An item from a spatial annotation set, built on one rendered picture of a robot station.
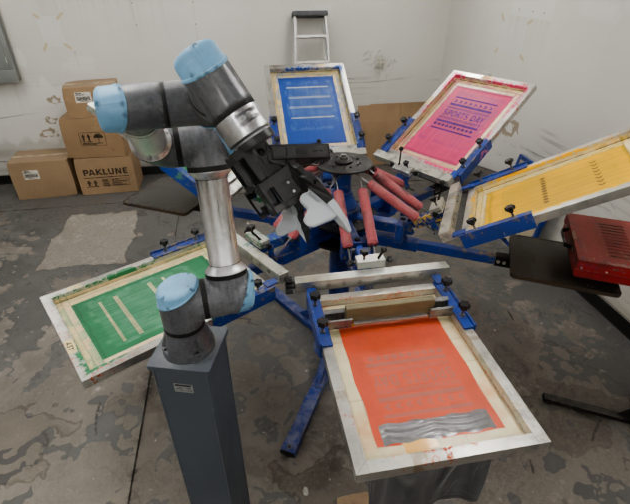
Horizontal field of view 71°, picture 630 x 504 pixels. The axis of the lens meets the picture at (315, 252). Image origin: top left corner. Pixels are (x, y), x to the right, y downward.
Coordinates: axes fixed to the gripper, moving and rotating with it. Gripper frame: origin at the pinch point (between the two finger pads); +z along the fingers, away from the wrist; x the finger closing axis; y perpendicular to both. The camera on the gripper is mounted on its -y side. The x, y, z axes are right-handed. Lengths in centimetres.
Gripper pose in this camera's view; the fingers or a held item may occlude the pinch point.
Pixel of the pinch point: (330, 235)
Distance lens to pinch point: 74.1
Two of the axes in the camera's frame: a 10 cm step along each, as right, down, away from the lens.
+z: 5.5, 8.1, 2.1
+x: 4.5, -0.7, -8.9
